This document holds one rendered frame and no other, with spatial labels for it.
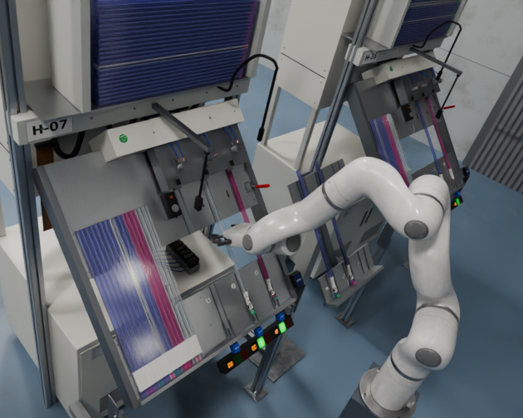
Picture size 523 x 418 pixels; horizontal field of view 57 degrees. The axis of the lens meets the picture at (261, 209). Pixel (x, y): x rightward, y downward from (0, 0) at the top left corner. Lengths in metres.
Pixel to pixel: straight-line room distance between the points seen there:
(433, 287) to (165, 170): 0.82
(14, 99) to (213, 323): 0.87
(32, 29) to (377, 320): 2.26
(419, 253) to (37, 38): 1.10
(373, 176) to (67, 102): 0.79
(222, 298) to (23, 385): 1.09
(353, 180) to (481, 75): 3.52
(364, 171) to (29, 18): 0.90
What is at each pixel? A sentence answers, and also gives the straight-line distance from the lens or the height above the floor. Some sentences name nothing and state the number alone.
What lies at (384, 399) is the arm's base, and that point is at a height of 0.75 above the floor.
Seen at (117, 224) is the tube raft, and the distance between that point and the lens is 1.44.
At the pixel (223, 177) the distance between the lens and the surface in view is 1.66.
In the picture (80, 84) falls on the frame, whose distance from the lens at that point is 1.27.
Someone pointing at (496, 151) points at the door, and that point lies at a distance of 4.75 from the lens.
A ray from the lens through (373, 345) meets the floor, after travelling 2.78.
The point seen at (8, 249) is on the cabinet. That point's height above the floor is 0.62.
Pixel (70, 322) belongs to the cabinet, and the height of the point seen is 0.62.
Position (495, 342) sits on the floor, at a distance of 3.23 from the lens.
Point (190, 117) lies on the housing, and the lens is 1.54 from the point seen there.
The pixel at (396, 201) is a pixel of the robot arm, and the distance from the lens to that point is 1.15.
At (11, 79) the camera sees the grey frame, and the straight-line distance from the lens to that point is 1.27.
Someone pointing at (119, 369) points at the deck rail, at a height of 0.81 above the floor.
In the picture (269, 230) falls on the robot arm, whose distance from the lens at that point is 1.31.
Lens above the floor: 2.04
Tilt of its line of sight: 38 degrees down
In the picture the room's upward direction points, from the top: 15 degrees clockwise
